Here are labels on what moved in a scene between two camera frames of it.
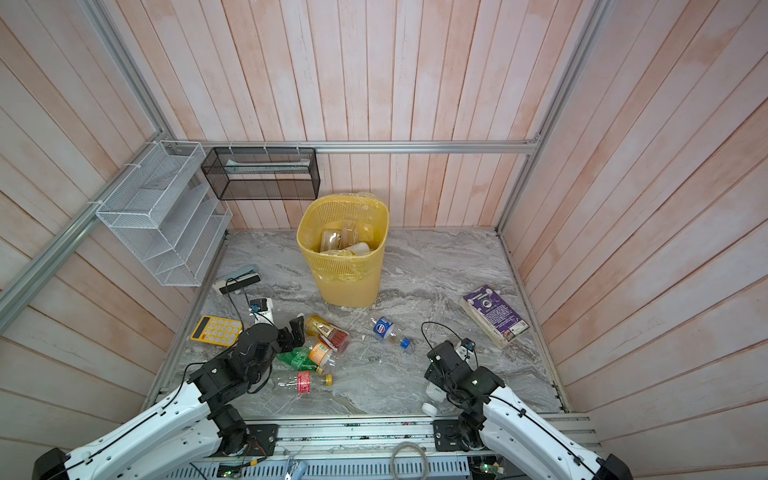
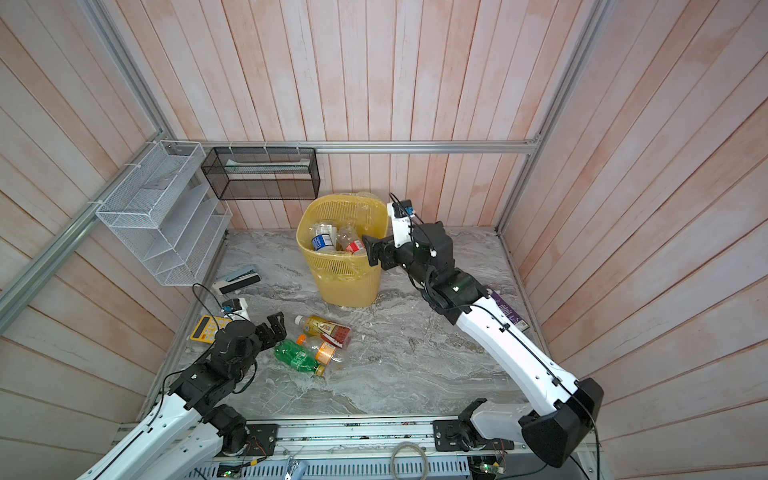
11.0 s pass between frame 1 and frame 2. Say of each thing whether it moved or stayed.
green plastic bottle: stayed
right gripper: moved
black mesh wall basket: stayed
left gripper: moved
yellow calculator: stayed
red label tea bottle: stayed
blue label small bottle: moved
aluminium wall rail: stayed
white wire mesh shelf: stayed
